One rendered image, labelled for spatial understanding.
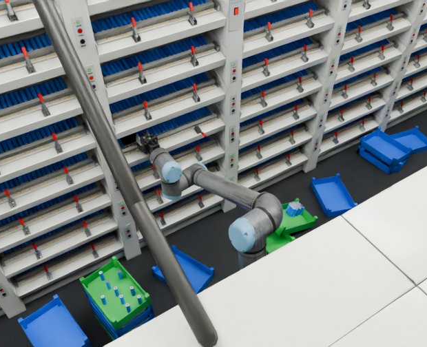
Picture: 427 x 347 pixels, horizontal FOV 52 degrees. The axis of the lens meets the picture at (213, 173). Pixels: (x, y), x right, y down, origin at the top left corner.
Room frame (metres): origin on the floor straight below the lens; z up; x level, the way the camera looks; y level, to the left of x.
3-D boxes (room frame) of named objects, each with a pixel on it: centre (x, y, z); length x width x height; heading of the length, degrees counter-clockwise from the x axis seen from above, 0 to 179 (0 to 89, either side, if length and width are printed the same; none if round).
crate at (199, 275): (1.39, 0.18, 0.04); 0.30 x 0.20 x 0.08; 55
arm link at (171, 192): (1.43, 0.19, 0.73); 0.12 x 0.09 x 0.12; 129
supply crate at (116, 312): (1.09, 0.48, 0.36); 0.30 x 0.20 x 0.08; 41
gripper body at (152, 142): (1.58, 0.29, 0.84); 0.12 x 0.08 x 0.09; 31
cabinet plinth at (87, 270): (1.81, 0.25, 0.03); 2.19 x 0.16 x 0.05; 121
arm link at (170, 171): (1.44, 0.21, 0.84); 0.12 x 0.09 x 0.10; 31
